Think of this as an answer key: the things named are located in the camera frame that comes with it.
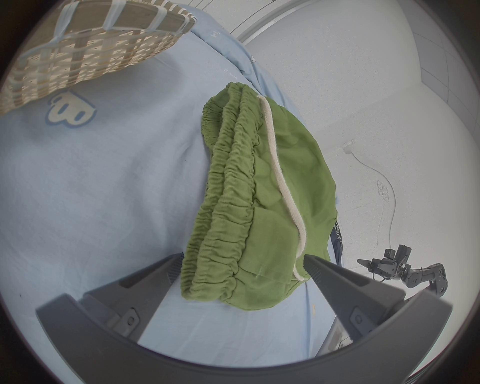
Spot pale blue quilt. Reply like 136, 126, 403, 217
184, 4, 312, 124

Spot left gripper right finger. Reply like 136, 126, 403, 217
303, 254, 408, 344

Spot green shorts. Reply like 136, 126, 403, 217
181, 82, 338, 312

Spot white cable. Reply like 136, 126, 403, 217
342, 139, 399, 249

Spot dark blue printed T-shirt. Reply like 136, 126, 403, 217
328, 220, 344, 268

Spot round woven basket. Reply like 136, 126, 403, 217
0, 0, 197, 117

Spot bed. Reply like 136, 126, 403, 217
0, 0, 477, 364

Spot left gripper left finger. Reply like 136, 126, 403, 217
82, 253, 185, 344

